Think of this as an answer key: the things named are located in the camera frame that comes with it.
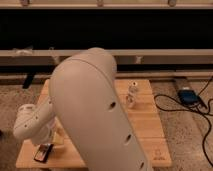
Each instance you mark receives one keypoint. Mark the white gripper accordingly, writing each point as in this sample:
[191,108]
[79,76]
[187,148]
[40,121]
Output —
[55,137]

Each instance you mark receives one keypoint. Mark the black and orange eraser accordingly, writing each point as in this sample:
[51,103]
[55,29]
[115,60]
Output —
[43,152]

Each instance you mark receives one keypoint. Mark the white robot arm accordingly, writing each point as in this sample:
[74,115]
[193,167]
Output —
[82,96]

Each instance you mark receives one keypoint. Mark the wooden table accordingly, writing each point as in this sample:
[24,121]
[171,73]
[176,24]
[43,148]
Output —
[144,119]

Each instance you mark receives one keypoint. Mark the blue power adapter box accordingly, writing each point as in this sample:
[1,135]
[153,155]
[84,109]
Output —
[187,96]

